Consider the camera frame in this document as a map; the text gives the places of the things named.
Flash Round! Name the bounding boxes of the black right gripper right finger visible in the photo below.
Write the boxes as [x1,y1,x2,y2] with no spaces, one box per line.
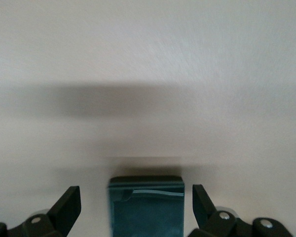
[188,184,294,237]

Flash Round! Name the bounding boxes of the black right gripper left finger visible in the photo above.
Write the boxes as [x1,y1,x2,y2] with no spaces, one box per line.
[0,185,82,237]

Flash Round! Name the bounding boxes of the small black phone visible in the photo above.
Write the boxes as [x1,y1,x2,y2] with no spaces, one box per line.
[106,175,186,237]

